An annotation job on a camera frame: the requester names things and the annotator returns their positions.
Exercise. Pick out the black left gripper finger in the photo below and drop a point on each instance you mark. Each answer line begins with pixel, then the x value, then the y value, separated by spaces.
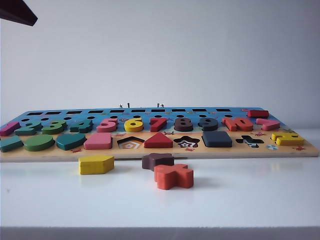
pixel 15 12

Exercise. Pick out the dark blue square block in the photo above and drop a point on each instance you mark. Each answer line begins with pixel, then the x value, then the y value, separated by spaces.
pixel 217 140

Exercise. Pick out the magenta number one piece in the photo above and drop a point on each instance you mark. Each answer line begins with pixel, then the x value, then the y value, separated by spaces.
pixel 8 130

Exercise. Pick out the green number two piece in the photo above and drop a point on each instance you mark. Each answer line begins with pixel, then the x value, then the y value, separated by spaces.
pixel 24 131

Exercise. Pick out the green number three piece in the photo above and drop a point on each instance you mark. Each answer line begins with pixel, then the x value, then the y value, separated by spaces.
pixel 51 129

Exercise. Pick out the teal number four piece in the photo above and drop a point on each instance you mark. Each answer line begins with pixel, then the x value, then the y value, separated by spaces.
pixel 80 127

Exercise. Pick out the teal parallelogram block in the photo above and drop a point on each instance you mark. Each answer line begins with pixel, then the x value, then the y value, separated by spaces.
pixel 11 145

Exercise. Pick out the green oval block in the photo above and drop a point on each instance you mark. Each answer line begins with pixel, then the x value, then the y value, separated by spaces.
pixel 38 143

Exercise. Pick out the teal shield block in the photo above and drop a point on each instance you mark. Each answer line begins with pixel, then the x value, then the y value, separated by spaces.
pixel 70 142

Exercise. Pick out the pink number five piece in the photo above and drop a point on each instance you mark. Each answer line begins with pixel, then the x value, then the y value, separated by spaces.
pixel 106 128

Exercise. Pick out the pink trapezoid block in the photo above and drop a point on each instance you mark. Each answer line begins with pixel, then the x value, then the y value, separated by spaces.
pixel 98 143

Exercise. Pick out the yellow number six piece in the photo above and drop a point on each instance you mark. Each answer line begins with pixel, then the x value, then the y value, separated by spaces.
pixel 133 127

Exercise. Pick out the yellow pentagon block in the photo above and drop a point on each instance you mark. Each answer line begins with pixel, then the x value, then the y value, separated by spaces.
pixel 96 165

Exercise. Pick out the red number seven piece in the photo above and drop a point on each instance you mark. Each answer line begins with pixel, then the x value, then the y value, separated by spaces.
pixel 157 125

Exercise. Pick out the red triangle block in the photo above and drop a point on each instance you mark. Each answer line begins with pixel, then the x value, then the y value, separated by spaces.
pixel 158 142

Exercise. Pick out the colourful wooden puzzle board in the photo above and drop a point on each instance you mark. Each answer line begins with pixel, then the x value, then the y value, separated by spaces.
pixel 160 153

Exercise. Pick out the brown number eight piece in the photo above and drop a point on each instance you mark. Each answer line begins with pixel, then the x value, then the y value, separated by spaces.
pixel 183 127

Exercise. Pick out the brown star block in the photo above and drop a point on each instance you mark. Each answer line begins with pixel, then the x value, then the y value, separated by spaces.
pixel 155 161

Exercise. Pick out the dark blue number nine piece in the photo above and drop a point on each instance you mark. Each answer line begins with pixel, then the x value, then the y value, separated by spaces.
pixel 209 127

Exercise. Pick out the orange cross block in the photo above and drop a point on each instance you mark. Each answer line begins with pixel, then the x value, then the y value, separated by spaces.
pixel 172 177

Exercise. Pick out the orange number ten piece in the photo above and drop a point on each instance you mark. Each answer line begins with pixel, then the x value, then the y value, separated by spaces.
pixel 232 124

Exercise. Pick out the red minus sign piece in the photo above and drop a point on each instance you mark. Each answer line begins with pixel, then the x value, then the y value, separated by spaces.
pixel 260 114

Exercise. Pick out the pink angled sign piece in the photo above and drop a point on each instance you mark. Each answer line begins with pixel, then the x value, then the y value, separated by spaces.
pixel 268 125

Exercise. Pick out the yellow sign piece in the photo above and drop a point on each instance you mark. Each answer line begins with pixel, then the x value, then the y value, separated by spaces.
pixel 290 140

